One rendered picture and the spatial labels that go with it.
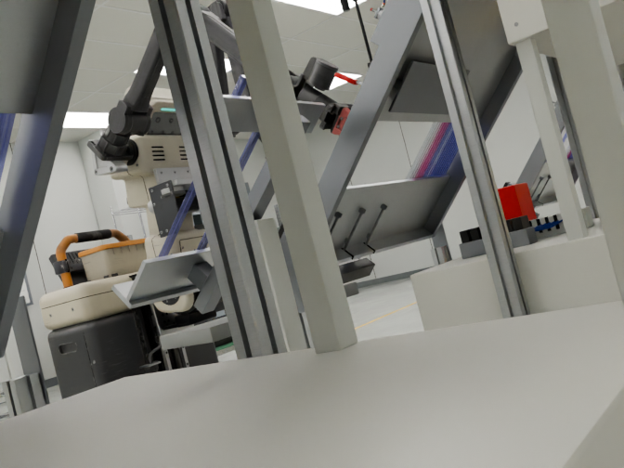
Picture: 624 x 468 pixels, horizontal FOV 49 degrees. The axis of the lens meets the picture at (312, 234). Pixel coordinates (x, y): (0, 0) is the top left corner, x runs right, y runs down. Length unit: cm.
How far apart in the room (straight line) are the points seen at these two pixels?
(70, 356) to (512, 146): 900
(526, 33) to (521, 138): 933
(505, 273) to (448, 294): 15
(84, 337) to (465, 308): 131
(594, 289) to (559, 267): 7
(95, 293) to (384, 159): 962
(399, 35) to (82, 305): 134
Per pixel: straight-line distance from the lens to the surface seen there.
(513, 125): 1072
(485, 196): 134
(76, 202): 947
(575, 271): 135
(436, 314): 147
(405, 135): 1146
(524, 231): 152
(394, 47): 148
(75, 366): 238
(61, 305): 238
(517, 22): 137
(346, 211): 171
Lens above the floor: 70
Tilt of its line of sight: 2 degrees up
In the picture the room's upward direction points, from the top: 14 degrees counter-clockwise
